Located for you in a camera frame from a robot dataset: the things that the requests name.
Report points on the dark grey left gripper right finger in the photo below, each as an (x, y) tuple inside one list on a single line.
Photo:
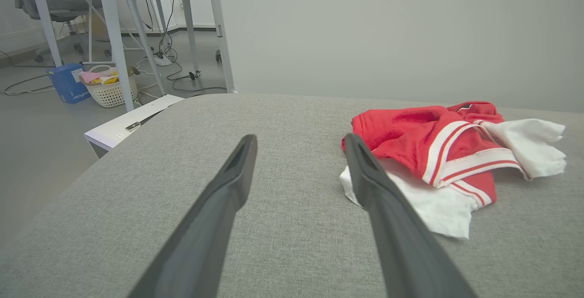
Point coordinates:
[(397, 234)]

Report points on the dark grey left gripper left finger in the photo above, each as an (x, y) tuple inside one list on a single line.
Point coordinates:
[(214, 216)]

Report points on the red and white jersey garment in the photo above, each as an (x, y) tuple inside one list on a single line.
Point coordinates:
[(410, 138)]

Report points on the white low cabinet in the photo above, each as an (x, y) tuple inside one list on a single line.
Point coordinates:
[(114, 131)]

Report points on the white plastic laundry basket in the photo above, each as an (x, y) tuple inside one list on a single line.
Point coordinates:
[(112, 95)]

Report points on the white power strip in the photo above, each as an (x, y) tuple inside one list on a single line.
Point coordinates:
[(162, 60)]

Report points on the yellow cloth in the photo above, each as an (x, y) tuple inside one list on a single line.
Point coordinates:
[(109, 80)]

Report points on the pink cloth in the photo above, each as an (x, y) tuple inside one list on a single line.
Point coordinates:
[(93, 77)]

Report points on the grey table leg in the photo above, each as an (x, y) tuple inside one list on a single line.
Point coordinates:
[(221, 28)]

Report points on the blue cardboard box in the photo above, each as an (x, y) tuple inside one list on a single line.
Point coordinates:
[(66, 86)]

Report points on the grey office chair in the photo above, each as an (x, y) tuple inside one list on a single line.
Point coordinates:
[(64, 8)]

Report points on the white desk frame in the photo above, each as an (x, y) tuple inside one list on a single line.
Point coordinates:
[(114, 38)]

